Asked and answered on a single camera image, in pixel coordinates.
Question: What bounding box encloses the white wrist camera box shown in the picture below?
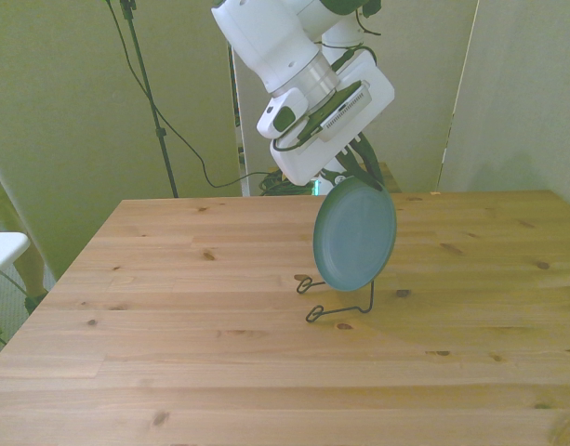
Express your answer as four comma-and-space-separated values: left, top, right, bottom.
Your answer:
307, 79, 374, 143

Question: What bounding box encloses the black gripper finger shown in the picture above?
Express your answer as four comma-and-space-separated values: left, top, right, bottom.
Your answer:
351, 134, 386, 190
339, 151, 367, 180

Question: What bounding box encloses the white stool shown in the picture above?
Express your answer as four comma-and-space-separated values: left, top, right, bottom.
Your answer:
0, 231, 48, 317

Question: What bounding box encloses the coiled dark cable bundle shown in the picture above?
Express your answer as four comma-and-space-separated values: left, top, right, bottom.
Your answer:
258, 169, 313, 196

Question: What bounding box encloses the black wire plate stand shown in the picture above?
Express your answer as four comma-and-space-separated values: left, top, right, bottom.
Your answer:
294, 273, 377, 324

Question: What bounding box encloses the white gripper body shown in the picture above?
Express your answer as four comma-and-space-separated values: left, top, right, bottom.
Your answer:
270, 48, 396, 185

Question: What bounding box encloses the small wooden cabinet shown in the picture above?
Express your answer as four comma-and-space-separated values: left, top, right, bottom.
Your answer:
379, 162, 401, 192

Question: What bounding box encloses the dark green round plate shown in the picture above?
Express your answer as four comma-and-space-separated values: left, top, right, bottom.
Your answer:
312, 177, 398, 293

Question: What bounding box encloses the black tripod cable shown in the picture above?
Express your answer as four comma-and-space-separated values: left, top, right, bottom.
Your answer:
105, 0, 279, 190

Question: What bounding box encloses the black tripod stand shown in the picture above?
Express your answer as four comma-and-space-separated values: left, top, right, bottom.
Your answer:
119, 0, 179, 199

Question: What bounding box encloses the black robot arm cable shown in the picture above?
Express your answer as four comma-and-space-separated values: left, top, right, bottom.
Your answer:
271, 7, 383, 153

